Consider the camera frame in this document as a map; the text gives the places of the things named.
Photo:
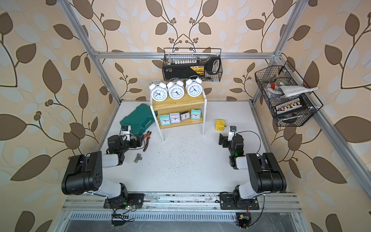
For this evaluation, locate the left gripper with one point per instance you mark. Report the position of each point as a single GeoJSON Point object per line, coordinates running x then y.
{"type": "Point", "coordinates": [135, 145]}

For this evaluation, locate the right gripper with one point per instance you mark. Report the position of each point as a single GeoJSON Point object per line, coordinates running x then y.
{"type": "Point", "coordinates": [225, 139]}

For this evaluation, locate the mint square alarm clock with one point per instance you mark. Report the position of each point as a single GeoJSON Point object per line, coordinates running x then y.
{"type": "Point", "coordinates": [165, 120]}

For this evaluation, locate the clear square alarm clock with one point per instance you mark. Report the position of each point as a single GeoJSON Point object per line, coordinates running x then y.
{"type": "Point", "coordinates": [184, 116]}

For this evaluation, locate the lilac square alarm clock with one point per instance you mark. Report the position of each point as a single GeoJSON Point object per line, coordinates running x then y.
{"type": "Point", "coordinates": [175, 118]}

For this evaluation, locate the white twin-bell clock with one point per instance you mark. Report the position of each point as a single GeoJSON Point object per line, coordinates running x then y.
{"type": "Point", "coordinates": [194, 86]}
{"type": "Point", "coordinates": [175, 88]}
{"type": "Point", "coordinates": [158, 90]}

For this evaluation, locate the white twin-bell clock front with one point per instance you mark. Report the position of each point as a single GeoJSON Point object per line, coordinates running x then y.
{"type": "Point", "coordinates": [194, 86]}

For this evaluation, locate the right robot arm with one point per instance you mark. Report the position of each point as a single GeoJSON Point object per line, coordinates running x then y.
{"type": "Point", "coordinates": [264, 172]}

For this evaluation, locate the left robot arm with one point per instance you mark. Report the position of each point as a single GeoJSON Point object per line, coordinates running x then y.
{"type": "Point", "coordinates": [84, 174]}

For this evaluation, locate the wooden two-tier shelf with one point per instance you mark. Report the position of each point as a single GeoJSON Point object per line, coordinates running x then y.
{"type": "Point", "coordinates": [186, 103]}

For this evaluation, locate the small grey metal clip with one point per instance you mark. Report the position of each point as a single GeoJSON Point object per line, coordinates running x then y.
{"type": "Point", "coordinates": [138, 158]}

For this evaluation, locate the orange black pliers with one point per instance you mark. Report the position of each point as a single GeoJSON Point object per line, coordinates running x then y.
{"type": "Point", "coordinates": [147, 137]}

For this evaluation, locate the yellow cube box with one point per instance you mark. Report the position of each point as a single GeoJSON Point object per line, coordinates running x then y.
{"type": "Point", "coordinates": [220, 125]}

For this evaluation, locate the green plastic tool case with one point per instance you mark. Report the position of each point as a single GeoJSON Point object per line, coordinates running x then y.
{"type": "Point", "coordinates": [139, 120]}

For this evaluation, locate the white papers in basket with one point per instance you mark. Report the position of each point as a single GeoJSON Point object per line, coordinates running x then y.
{"type": "Point", "coordinates": [290, 91]}

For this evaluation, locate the black yellow tool box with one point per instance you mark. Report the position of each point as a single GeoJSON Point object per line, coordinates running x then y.
{"type": "Point", "coordinates": [207, 70]}

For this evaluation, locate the socket set tray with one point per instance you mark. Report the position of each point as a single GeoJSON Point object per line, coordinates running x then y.
{"type": "Point", "coordinates": [290, 106]}

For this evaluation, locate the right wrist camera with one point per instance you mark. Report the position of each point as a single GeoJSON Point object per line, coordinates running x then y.
{"type": "Point", "coordinates": [232, 132]}

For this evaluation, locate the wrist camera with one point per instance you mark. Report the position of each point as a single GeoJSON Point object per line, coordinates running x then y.
{"type": "Point", "coordinates": [232, 132]}
{"type": "Point", "coordinates": [125, 132]}

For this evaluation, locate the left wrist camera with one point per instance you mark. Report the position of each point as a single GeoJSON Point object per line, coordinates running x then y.
{"type": "Point", "coordinates": [125, 132]}

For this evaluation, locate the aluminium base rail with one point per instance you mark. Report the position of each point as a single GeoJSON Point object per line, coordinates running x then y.
{"type": "Point", "coordinates": [210, 202]}

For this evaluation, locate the black wire basket right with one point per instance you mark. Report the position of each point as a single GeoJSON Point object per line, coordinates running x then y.
{"type": "Point", "coordinates": [270, 79]}

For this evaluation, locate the black wire basket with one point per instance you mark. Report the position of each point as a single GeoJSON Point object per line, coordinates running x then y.
{"type": "Point", "coordinates": [182, 53]}
{"type": "Point", "coordinates": [270, 79]}

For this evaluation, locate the black wire basket back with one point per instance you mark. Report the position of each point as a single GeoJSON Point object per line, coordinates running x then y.
{"type": "Point", "coordinates": [182, 53]}

